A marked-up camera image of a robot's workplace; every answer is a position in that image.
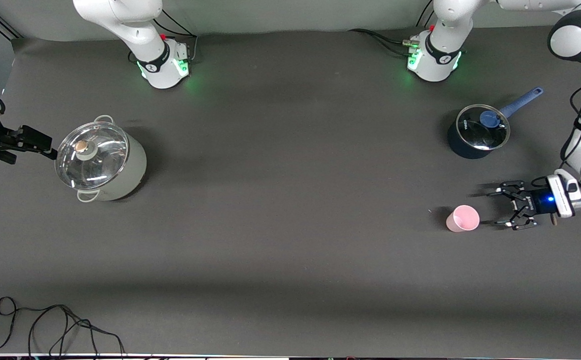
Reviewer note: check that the dark grey table mat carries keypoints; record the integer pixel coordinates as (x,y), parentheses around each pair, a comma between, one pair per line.
(290,200)

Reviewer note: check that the pink plastic cup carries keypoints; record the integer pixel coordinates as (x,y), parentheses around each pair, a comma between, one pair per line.
(463,219)

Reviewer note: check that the glass lid with blue knob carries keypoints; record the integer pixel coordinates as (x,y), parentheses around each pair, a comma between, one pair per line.
(475,135)

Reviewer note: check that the dark blue saucepan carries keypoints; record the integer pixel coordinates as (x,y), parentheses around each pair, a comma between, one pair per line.
(458,147)

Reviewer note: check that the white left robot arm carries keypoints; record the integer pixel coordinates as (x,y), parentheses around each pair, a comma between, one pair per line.
(570,40)

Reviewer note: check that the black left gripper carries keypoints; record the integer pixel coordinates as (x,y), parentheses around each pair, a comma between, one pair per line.
(538,201)

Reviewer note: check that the glass lid with tan knob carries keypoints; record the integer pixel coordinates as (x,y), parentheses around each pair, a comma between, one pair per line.
(103,167)

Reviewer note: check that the white left gripper mounting block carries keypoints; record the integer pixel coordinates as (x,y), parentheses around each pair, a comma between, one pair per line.
(563,195)

